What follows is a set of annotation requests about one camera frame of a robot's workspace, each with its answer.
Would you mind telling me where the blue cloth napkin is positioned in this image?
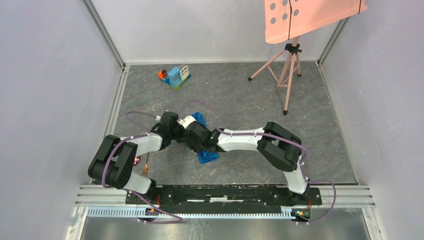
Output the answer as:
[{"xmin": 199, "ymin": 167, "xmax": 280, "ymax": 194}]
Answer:
[{"xmin": 191, "ymin": 112, "xmax": 220, "ymax": 164}]

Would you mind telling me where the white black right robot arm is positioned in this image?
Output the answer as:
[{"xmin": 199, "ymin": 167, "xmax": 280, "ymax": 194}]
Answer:
[{"xmin": 177, "ymin": 116, "xmax": 310, "ymax": 204}]

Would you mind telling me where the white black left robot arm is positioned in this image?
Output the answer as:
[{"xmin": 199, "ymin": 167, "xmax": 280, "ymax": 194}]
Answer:
[{"xmin": 88, "ymin": 111, "xmax": 184, "ymax": 204}]

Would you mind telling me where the pink purple metallic spoon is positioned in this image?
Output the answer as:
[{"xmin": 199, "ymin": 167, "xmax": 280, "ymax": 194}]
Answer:
[{"xmin": 133, "ymin": 157, "xmax": 140, "ymax": 166}]

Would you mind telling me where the copper metallic fork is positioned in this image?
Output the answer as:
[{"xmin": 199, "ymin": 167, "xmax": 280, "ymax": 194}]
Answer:
[{"xmin": 142, "ymin": 153, "xmax": 150, "ymax": 177}]

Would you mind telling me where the colourful toy block house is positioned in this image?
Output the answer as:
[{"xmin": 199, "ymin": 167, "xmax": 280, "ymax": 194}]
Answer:
[{"xmin": 157, "ymin": 65, "xmax": 191, "ymax": 90}]

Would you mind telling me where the pink music stand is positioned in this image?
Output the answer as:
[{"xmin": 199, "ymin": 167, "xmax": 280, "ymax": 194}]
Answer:
[{"xmin": 248, "ymin": 0, "xmax": 368, "ymax": 115}]

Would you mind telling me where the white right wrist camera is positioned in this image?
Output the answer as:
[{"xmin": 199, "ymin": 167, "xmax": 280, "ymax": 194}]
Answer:
[{"xmin": 177, "ymin": 115, "xmax": 196, "ymax": 129}]

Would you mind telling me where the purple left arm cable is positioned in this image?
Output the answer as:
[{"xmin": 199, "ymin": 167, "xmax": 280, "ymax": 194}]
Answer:
[{"xmin": 100, "ymin": 110, "xmax": 184, "ymax": 225}]

